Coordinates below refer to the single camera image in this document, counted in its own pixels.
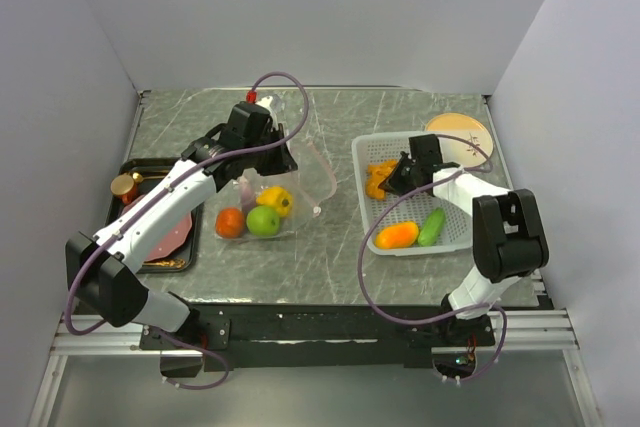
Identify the pink plate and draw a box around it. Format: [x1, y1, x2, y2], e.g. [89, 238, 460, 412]
[144, 213, 193, 263]

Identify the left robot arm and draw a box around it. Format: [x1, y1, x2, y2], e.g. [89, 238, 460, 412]
[65, 101, 297, 349]

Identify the beige round plate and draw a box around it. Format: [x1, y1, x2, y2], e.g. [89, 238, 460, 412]
[425, 113, 494, 168]

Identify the white plastic basket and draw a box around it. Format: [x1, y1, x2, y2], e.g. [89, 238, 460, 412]
[351, 131, 472, 257]

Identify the purple eggplant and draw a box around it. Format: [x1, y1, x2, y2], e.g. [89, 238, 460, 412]
[238, 177, 256, 215]

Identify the gold cup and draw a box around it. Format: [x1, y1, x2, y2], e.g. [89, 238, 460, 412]
[110, 174, 138, 205]

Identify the aluminium rail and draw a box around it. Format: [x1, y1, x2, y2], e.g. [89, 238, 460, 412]
[27, 311, 151, 427]

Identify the gold fork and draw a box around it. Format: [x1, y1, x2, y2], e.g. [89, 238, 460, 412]
[143, 258, 186, 269]

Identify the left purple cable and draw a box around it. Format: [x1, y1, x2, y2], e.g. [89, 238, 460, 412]
[64, 71, 309, 391]

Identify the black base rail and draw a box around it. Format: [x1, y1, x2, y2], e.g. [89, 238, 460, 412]
[74, 296, 506, 371]

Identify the green apple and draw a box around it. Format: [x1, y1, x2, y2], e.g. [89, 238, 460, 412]
[246, 205, 280, 237]

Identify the yellow bell pepper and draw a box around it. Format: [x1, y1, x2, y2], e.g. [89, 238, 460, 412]
[256, 186, 294, 218]

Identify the purple cable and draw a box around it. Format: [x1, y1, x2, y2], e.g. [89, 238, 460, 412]
[64, 71, 309, 391]
[357, 134, 509, 383]

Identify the gold spoon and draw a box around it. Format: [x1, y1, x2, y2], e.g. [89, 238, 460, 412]
[128, 171, 166, 184]

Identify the green cucumber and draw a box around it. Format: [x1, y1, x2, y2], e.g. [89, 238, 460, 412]
[417, 208, 446, 247]

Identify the orange pumpkin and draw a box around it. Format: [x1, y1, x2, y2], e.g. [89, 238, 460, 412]
[215, 207, 245, 239]

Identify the clear zip top bag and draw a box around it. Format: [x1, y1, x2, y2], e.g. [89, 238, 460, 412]
[212, 140, 337, 242]

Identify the orange mango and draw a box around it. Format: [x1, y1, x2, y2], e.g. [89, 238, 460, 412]
[374, 221, 420, 250]

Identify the black tray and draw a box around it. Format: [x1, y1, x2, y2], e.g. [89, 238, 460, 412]
[119, 157, 203, 275]

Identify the orange fried food piece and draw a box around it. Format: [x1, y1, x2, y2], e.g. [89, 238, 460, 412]
[365, 160, 398, 201]

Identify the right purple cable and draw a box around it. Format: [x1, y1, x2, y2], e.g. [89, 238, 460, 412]
[357, 134, 509, 383]

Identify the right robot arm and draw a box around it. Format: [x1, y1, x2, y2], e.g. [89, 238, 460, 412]
[381, 134, 549, 345]

